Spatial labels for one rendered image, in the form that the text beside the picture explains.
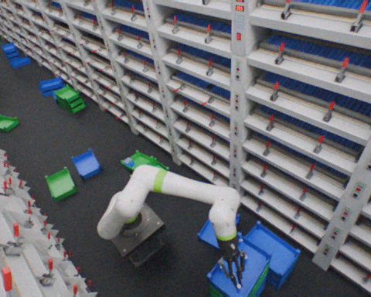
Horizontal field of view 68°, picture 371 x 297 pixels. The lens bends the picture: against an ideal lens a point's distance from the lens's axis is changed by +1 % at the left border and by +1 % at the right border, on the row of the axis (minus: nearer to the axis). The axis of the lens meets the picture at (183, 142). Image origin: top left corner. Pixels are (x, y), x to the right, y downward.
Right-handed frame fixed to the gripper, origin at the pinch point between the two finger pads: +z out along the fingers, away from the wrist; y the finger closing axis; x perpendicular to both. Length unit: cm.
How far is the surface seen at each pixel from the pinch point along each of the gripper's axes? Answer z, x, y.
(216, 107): -65, 65, 31
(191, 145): -28, 116, 20
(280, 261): 31, 29, 38
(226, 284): 12.5, 12.0, -2.7
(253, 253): 8.8, 20.0, 18.1
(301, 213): 10, 37, 61
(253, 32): -102, 28, 43
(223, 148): -31, 80, 35
